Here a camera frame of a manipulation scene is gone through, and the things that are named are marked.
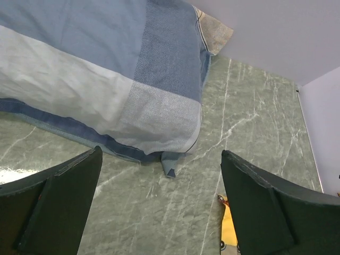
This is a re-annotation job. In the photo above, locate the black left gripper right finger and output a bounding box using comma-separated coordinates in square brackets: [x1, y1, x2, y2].
[221, 150, 339, 254]

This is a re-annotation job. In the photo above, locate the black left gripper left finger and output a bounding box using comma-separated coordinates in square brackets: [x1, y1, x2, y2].
[1, 146, 103, 254]

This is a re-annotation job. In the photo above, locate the blue patterned pillowcase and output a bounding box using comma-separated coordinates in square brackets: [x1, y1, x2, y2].
[0, 0, 234, 179]

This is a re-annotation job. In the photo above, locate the yellow cartoon vehicle pillow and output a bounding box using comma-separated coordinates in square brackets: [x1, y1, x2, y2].
[218, 194, 238, 254]

